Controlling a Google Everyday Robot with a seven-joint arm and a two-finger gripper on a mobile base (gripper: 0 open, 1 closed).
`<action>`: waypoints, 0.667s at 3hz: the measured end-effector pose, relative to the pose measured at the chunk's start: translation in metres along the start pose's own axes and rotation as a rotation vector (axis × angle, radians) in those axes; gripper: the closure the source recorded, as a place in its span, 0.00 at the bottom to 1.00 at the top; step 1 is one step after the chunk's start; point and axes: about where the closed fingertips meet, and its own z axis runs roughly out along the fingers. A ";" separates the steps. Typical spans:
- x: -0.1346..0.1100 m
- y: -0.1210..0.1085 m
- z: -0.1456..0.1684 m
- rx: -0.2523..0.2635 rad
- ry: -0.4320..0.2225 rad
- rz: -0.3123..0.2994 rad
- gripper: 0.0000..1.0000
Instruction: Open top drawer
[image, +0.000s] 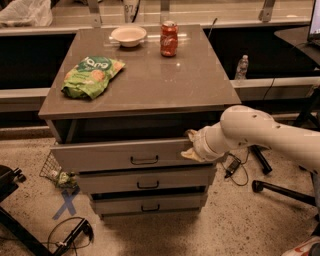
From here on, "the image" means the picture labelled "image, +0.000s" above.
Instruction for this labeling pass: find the wire mesh basket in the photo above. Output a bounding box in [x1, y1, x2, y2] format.
[39, 153, 62, 181]

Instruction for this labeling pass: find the black power adapter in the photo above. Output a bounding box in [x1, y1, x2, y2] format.
[225, 158, 241, 178]

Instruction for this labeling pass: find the red white sneaker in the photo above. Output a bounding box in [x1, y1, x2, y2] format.
[281, 236, 320, 256]

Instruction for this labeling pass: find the laptop on desk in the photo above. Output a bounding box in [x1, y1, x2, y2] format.
[307, 0, 320, 46]

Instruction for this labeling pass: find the grey bottom drawer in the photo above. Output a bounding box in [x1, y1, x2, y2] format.
[91, 193, 208, 215]

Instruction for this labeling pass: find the grey drawer cabinet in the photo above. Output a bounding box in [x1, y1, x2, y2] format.
[39, 25, 240, 204]

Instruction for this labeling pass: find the green bag in basket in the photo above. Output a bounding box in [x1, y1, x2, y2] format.
[54, 171, 77, 188]

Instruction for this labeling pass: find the white paper cup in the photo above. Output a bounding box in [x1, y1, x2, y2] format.
[123, 0, 140, 23]

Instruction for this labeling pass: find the grey top drawer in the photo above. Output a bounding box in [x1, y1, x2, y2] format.
[51, 138, 200, 173]

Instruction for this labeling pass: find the green chip bag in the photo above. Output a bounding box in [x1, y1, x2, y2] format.
[61, 56, 125, 99]

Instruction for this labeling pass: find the white plastic bag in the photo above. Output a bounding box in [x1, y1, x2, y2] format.
[0, 0, 53, 28]

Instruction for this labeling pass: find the red soda can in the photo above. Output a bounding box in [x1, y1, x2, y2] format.
[160, 20, 178, 57]

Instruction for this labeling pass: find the grey middle drawer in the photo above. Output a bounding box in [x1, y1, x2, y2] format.
[77, 164, 216, 194]

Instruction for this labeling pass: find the white bowl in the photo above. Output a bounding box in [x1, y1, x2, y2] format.
[111, 26, 147, 47]

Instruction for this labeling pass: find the clear water bottle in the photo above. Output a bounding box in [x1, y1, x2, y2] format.
[235, 55, 249, 80]

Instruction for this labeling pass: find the black office chair base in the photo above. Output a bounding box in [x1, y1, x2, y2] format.
[249, 144, 318, 207]

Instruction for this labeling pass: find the black stand with cable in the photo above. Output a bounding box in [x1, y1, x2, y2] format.
[0, 165, 94, 256]

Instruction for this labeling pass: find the grey drawer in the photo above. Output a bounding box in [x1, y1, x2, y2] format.
[77, 164, 216, 194]
[51, 138, 200, 173]
[91, 193, 208, 215]

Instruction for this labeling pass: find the blue tape cross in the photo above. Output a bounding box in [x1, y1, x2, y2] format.
[53, 188, 80, 220]

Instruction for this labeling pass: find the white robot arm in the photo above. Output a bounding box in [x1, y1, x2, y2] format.
[181, 105, 320, 175]

